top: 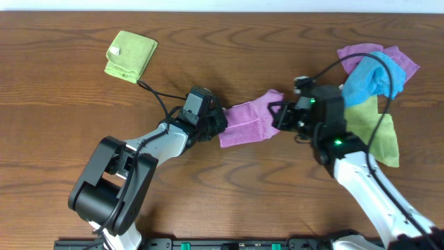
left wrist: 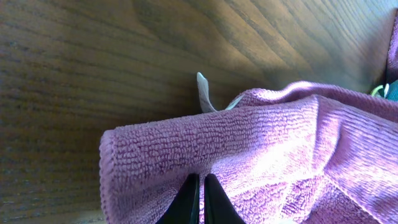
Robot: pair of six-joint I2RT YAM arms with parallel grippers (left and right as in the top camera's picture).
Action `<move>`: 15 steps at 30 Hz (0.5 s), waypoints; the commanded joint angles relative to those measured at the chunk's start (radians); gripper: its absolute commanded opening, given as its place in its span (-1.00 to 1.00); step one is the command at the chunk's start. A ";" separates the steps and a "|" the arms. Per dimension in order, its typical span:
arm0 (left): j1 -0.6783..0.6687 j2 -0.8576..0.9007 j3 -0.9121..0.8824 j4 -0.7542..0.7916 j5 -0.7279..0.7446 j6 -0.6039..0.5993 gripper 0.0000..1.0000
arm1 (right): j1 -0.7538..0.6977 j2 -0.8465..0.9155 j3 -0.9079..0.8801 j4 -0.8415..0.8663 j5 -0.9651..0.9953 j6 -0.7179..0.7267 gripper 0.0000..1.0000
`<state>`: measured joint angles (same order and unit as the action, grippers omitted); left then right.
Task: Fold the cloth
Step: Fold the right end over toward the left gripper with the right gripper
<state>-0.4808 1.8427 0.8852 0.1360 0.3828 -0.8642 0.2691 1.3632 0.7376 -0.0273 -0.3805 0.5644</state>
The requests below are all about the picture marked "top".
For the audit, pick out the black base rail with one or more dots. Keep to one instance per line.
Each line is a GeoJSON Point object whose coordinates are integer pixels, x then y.
{"type": "Point", "coordinates": [347, 239]}

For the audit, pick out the folded green cloth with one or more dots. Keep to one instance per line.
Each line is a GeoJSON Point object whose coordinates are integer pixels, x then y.
{"type": "Point", "coordinates": [129, 55]}

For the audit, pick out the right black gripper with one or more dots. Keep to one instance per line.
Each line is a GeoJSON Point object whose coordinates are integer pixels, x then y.
{"type": "Point", "coordinates": [289, 116]}

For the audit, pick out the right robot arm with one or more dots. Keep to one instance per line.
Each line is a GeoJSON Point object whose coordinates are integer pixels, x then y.
{"type": "Point", "coordinates": [348, 161]}

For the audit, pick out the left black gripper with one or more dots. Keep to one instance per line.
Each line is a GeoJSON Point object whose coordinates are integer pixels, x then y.
{"type": "Point", "coordinates": [218, 121]}

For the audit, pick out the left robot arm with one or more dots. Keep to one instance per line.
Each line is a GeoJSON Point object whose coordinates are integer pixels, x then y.
{"type": "Point", "coordinates": [112, 187]}

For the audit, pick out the crumpled green cloth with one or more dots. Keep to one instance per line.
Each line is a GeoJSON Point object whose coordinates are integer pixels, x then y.
{"type": "Point", "coordinates": [362, 119]}

